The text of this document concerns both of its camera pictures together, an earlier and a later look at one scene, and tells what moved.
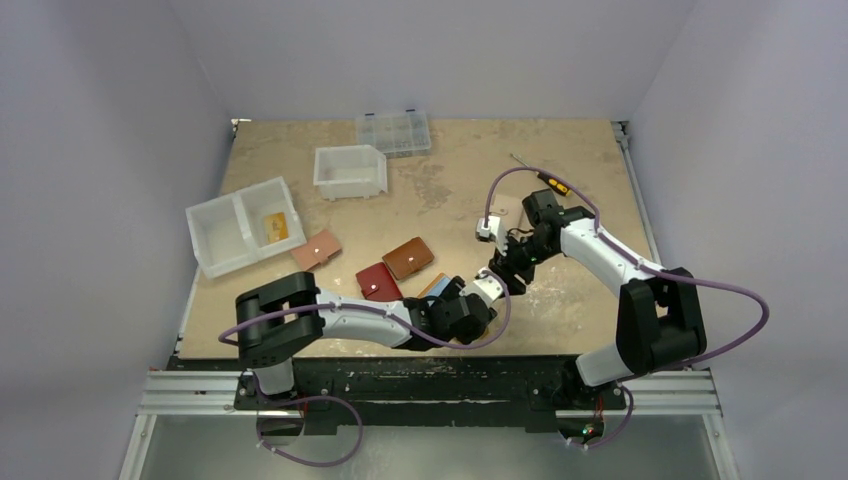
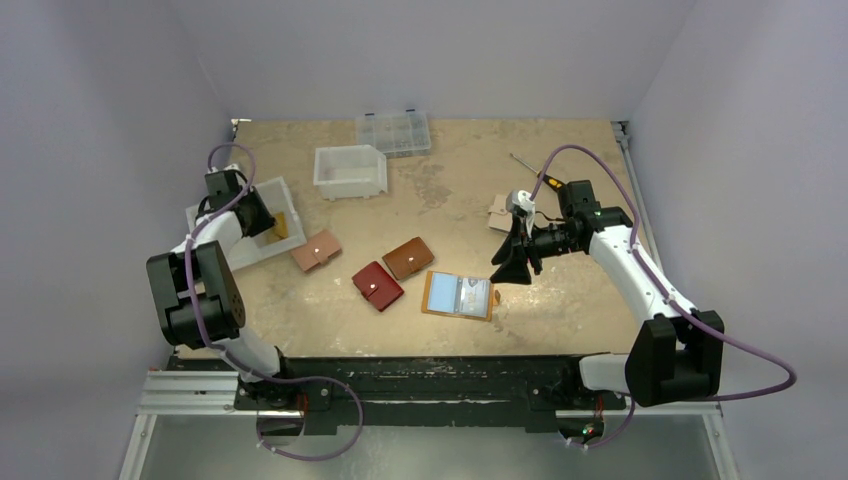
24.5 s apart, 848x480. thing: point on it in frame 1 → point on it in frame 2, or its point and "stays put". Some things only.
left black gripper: (492, 310) → (265, 221)
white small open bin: (349, 172) stays put
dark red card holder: (378, 285) stays put
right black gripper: (506, 266) stays put
